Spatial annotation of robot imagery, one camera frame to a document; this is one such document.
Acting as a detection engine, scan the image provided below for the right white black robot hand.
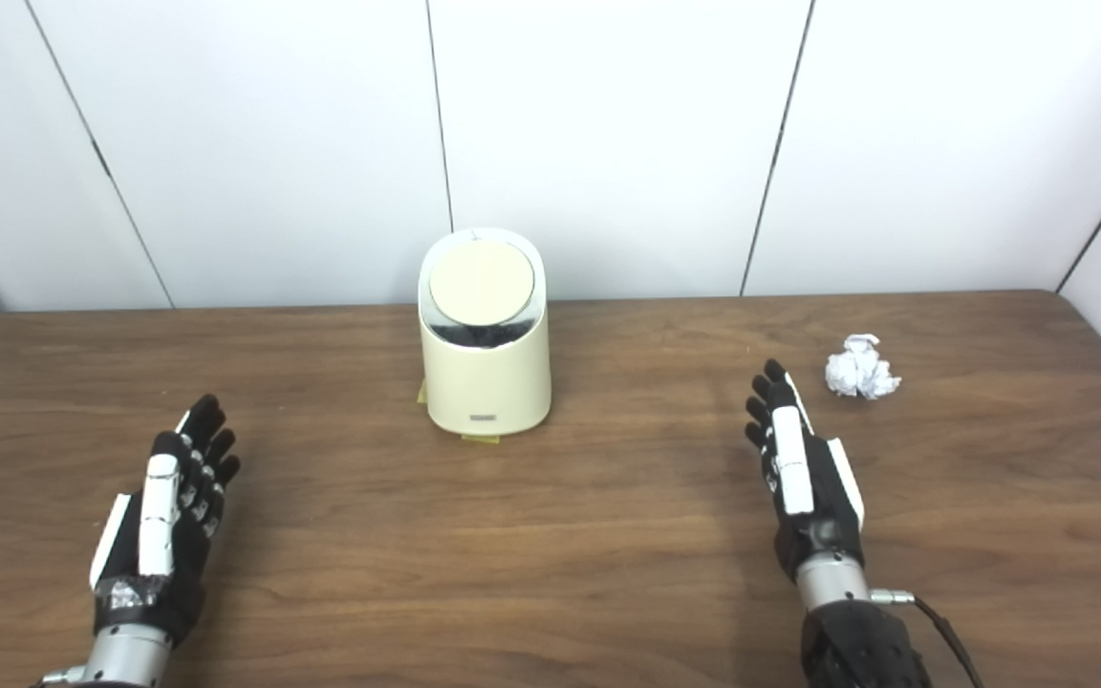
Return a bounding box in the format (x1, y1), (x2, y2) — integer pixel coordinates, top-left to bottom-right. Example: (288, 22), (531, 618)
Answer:
(745, 359), (867, 584)

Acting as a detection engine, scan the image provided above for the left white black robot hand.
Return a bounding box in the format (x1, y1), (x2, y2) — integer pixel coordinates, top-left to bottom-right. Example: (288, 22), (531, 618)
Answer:
(89, 394), (242, 649)

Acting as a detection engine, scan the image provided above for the white paper ball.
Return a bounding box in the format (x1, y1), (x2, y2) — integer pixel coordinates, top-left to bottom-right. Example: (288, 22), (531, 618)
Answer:
(825, 333), (902, 399)

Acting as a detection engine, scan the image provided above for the cream round bin lid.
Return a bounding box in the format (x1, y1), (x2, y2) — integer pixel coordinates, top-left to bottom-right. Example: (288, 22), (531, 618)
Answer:
(428, 240), (536, 328)

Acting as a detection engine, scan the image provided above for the cream-colored bin body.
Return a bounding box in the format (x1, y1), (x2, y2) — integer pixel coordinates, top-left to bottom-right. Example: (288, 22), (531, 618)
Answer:
(418, 227), (552, 438)

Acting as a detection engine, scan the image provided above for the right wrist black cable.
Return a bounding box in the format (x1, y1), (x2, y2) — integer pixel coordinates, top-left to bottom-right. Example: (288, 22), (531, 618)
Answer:
(871, 590), (986, 688)

